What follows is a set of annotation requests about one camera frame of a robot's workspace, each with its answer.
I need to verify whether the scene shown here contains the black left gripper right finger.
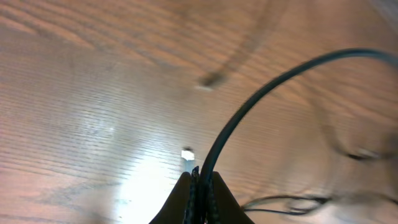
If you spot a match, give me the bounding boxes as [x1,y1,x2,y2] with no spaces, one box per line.
[208,172,254,224]

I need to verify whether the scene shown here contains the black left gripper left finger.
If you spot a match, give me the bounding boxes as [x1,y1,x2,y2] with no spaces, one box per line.
[149,172,191,224]

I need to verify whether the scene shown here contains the thin black cable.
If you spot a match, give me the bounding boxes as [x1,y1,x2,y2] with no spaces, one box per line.
[198,48,398,224]

